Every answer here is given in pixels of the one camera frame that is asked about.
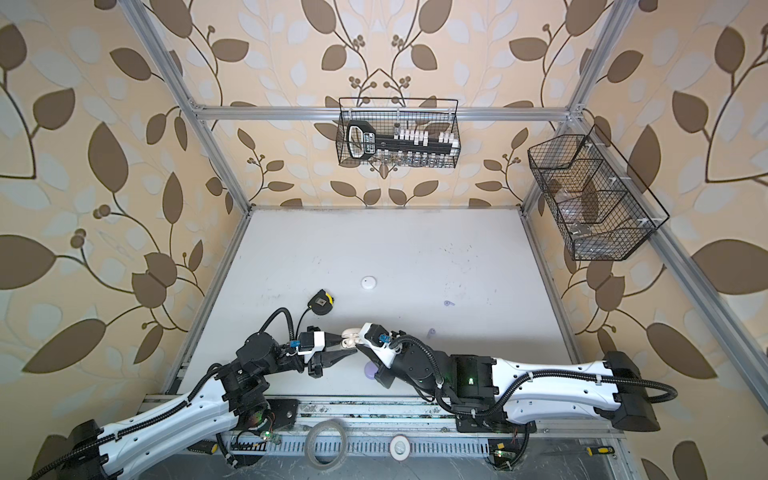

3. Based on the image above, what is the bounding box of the wire basket with socket set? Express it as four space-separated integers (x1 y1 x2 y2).
335 95 462 169

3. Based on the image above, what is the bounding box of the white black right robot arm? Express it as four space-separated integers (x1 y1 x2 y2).
358 335 678 432

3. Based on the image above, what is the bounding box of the empty black wire basket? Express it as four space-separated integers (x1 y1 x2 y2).
527 125 670 261

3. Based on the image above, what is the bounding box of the grey tape roll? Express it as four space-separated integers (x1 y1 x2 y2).
303 420 349 472

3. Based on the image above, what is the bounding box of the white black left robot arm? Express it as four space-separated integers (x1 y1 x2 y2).
31 328 360 479

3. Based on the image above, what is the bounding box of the black socket set rail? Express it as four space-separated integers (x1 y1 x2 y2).
340 120 461 163

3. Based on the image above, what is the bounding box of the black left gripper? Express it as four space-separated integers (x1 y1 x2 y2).
258 329 355 382

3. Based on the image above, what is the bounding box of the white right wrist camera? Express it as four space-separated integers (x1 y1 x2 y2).
356 323 402 369

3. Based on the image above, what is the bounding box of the black yellow tape measure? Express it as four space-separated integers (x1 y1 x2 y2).
307 289 334 316

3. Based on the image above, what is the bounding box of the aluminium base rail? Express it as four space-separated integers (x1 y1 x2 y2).
131 392 628 460

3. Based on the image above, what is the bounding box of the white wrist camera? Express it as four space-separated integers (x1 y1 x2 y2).
356 323 402 369
288 330 326 364

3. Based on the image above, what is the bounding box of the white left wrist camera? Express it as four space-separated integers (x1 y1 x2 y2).
288 330 326 364

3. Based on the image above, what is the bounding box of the yellow handled screwdriver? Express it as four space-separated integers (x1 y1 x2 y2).
558 445 615 457

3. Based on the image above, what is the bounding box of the white earbud charging case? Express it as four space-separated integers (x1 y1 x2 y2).
360 276 377 290

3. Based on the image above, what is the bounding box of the purple round disc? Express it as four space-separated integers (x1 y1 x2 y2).
364 362 379 380

